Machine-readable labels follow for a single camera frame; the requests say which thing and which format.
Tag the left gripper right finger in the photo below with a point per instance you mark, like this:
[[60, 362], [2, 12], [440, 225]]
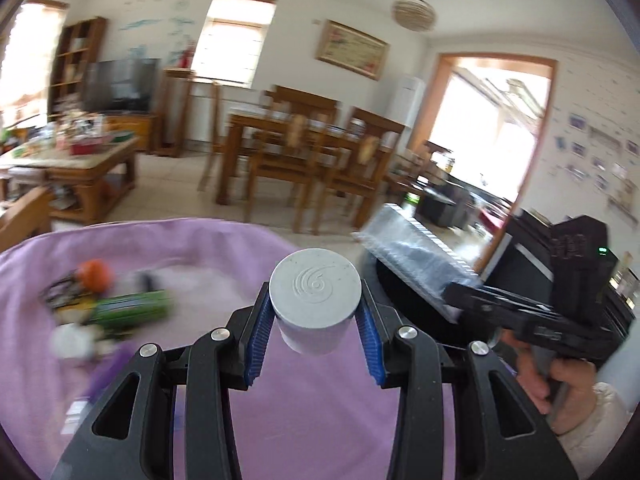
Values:
[[461, 413]]

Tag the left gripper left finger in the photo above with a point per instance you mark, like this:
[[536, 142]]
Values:
[[129, 433]]

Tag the orange fruit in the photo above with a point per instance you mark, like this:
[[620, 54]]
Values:
[[95, 276]]

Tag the clear plastic tray packaging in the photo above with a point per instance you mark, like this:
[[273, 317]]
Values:
[[417, 256]]

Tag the white round plastic container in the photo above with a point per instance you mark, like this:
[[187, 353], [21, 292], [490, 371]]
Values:
[[314, 293]]

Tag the person's right hand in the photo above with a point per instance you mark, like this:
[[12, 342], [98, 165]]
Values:
[[565, 394]]

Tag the black piano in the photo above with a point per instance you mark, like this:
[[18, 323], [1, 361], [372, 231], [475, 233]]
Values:
[[522, 264]]

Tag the green gum box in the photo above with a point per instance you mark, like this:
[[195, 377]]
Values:
[[130, 311]]

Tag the purple tablecloth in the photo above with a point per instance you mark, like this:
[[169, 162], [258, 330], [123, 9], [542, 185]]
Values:
[[306, 417]]

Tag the wooden coffee table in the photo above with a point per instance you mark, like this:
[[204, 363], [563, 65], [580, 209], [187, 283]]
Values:
[[98, 181]]

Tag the wooden dining chair right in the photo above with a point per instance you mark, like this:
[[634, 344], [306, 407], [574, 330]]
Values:
[[364, 152]]

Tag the wooden dining chair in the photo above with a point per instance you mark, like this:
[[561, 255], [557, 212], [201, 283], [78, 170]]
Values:
[[364, 152], [290, 153]]

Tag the white standing air conditioner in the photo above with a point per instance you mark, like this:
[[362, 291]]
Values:
[[404, 106]]

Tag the wooden dining table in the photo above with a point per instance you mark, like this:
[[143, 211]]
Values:
[[241, 139]]

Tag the wooden tv cabinet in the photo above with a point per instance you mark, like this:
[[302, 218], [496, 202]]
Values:
[[142, 125]]

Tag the wooden dining chair left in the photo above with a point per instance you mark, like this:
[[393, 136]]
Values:
[[290, 153]]

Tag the ceiling lamp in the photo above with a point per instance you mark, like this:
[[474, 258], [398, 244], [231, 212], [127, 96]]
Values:
[[414, 15]]

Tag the flat screen television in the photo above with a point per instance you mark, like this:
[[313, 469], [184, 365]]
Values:
[[120, 86]]

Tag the tall wooden plant stand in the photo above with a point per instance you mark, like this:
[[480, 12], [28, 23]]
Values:
[[173, 110]]

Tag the framed floral picture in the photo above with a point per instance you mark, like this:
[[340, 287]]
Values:
[[349, 48]]

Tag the wooden bookshelf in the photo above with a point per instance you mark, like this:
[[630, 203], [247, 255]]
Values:
[[79, 46]]

